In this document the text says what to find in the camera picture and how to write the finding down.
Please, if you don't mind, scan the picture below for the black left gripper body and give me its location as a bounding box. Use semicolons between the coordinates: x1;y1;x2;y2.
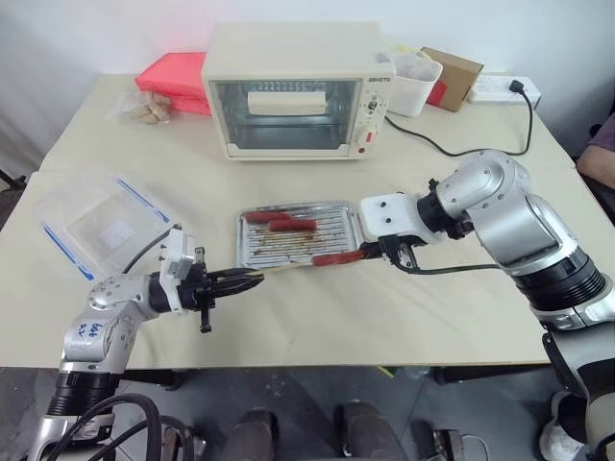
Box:
177;246;218;335

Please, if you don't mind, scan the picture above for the metal baking tray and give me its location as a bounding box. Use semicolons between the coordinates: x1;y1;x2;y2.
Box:
234;197;368;269

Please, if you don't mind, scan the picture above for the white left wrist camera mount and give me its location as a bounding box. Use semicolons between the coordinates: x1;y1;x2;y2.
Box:
158;227;197;317

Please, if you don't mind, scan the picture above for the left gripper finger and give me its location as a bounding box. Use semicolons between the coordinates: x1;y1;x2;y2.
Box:
210;268;264;284
211;279;264;296

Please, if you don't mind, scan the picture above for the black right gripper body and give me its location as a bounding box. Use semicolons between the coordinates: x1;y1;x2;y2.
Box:
378;233;420;274

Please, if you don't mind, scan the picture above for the white plastic cup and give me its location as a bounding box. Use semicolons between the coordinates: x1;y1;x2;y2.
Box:
386;46;444;118

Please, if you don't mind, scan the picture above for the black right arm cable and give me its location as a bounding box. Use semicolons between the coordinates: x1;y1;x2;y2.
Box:
393;239;504;278

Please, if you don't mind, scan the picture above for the thick black cable bundle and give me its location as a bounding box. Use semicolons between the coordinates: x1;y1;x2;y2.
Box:
57;392;196;461

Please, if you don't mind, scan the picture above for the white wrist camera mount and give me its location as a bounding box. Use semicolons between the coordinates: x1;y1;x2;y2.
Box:
359;191;446;247
158;227;197;317

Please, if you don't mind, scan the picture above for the black oven power cable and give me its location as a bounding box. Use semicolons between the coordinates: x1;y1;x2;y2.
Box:
382;80;535;158

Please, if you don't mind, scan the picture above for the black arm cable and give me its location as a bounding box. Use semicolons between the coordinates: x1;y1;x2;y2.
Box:
393;239;504;278
123;222;183;276

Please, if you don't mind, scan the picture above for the dark rounded shape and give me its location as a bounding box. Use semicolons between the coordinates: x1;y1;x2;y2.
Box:
334;400;401;461
229;407;281;461

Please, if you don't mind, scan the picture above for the cream toaster oven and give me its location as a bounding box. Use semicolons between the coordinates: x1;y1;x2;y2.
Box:
201;19;398;162

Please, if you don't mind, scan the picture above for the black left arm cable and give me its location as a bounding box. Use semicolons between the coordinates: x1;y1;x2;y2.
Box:
123;222;183;276

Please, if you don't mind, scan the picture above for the large red flat box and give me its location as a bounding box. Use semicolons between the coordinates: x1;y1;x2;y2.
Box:
135;51;209;93

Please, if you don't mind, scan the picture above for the white power strip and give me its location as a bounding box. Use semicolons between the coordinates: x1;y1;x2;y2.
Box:
467;73;542;108

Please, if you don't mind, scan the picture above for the red sausage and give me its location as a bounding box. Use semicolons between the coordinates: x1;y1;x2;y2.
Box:
268;218;317;233
245;209;292;224
310;250;364;268

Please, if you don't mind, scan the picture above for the brown cardboard box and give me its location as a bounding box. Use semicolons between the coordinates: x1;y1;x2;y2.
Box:
419;46;484;113

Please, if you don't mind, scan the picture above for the seated person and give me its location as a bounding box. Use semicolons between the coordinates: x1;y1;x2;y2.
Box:
576;122;615;189

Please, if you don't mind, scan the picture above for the clear bag of snacks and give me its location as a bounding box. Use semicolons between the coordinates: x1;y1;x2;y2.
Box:
111;90;175;128

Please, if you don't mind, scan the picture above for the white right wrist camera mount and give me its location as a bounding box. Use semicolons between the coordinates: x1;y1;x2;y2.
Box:
359;191;446;247

